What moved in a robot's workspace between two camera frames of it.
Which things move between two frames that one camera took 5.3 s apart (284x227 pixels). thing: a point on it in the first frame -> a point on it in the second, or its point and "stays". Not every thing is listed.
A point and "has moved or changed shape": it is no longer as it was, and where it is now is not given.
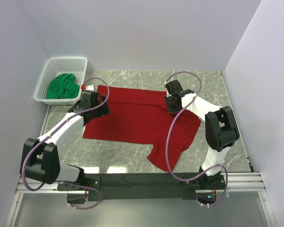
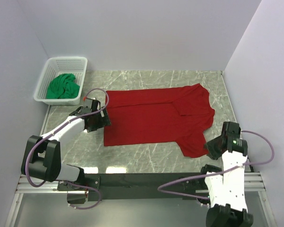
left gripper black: [103, 110] -> [104, 121]
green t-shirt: [63, 86] stays
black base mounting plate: [137, 187] stays
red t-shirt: [140, 116] has moved or changed shape
